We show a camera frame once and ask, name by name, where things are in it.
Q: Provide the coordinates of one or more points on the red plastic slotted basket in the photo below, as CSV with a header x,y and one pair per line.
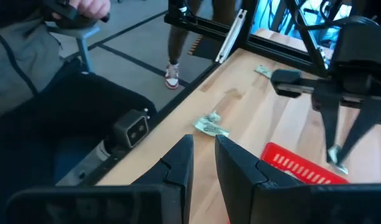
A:
x,y
302,169

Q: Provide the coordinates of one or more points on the black handheld controller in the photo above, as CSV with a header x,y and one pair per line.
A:
x,y
72,22

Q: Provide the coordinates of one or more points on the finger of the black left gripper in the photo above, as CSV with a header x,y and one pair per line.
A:
x,y
365,124
330,124

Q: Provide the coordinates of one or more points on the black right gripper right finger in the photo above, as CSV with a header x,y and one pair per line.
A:
x,y
237,168

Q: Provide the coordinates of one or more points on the person's hand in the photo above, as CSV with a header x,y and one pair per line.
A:
x,y
91,7

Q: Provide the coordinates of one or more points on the hazard striped black floor mat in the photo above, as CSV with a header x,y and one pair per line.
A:
x,y
195,45

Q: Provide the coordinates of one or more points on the grey stool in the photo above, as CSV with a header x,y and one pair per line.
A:
x,y
81,34

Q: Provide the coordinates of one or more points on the person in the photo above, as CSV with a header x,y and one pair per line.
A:
x,y
84,99
178,37

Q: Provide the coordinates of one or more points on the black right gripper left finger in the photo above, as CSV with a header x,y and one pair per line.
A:
x,y
178,165

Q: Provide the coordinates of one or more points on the silver aluminium bracket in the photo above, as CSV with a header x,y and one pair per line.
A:
x,y
231,35

